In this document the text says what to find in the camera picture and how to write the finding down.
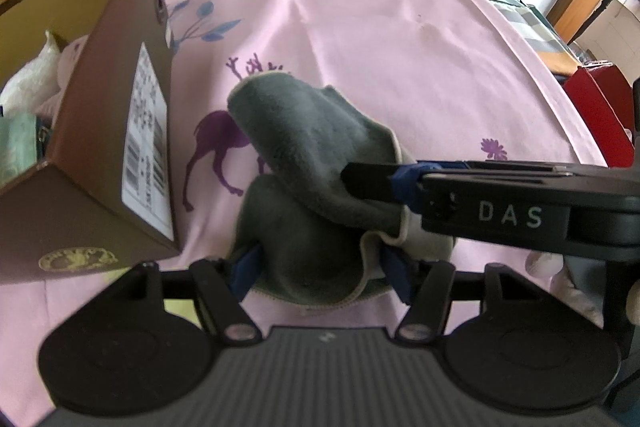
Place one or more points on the brown cardboard box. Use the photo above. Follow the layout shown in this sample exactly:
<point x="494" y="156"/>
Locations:
<point x="100" y="132"/>

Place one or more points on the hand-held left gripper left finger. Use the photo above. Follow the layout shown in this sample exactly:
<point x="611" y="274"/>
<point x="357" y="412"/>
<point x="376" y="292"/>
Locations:
<point x="247" y="269"/>

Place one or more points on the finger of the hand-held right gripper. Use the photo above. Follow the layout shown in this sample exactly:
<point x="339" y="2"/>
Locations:
<point x="370" y="179"/>

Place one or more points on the white fluffy towel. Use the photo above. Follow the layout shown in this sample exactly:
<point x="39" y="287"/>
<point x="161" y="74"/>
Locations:
<point x="27" y="82"/>

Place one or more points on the grey striped cloth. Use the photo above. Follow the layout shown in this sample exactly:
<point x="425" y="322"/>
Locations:
<point x="530" y="22"/>

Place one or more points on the pink printed tablecloth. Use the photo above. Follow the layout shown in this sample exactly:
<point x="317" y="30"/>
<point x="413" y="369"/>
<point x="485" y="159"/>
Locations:
<point x="375" y="32"/>

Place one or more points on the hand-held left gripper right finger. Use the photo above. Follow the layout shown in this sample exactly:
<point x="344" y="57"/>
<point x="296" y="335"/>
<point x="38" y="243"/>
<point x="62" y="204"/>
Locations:
<point x="400" y="277"/>

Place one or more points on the grey towel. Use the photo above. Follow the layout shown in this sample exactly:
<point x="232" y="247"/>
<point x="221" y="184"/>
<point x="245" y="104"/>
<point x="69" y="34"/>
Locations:
<point x="300" y="132"/>

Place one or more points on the pale cloth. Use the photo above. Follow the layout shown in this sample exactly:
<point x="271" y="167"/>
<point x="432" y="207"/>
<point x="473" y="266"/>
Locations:
<point x="575" y="297"/>

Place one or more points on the red box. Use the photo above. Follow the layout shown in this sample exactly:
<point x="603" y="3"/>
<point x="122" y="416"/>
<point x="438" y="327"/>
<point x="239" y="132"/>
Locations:
<point x="595" y="107"/>

